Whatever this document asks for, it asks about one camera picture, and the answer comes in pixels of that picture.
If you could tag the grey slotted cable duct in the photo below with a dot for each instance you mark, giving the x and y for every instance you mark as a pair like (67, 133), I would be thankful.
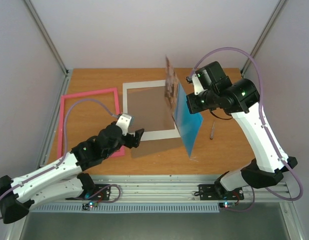
(128, 208)

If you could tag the pink photo frame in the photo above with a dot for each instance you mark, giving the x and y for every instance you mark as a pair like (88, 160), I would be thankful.
(63, 98)

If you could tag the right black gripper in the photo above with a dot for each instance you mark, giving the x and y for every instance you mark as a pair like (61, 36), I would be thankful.
(193, 104)

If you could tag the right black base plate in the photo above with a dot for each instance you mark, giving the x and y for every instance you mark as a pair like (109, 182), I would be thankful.
(207, 192)

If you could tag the controller board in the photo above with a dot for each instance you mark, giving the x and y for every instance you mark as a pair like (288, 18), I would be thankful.
(227, 205)
(90, 206)

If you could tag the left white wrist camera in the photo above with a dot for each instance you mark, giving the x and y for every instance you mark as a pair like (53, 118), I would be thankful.
(124, 121)

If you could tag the right controller board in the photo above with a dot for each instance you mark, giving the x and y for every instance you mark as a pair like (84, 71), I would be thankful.
(227, 205)

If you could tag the left aluminium corner post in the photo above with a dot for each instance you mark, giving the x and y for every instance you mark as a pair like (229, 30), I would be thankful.
(34, 14)

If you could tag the white mat board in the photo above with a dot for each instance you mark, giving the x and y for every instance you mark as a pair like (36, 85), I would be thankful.
(148, 135)

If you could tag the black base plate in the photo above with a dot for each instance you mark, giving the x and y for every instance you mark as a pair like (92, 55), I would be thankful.
(104, 195)
(207, 192)

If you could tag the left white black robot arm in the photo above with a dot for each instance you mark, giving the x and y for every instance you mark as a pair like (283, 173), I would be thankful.
(65, 177)

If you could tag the aluminium front rail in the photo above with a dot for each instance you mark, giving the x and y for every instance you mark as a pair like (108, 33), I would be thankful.
(178, 188)

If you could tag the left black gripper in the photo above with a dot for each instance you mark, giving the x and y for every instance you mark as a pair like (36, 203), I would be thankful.
(131, 143)

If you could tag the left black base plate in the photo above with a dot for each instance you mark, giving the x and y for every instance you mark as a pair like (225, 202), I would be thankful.
(104, 195)

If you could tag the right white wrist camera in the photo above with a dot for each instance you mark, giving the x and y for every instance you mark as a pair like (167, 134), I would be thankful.
(198, 88)

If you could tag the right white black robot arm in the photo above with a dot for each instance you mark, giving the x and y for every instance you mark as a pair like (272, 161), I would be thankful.
(270, 160)

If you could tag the right aluminium corner post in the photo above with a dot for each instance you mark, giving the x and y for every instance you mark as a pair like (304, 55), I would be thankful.
(279, 7)

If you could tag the beach landscape photo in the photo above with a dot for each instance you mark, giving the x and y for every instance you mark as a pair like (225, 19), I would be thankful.
(188, 125)

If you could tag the left controller board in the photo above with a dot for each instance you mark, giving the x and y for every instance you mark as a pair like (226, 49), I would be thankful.
(90, 206)

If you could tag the aluminium corner post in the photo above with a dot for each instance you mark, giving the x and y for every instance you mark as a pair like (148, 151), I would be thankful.
(279, 7)
(34, 14)

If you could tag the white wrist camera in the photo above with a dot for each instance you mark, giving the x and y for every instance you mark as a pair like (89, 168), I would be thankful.
(124, 121)
(198, 88)

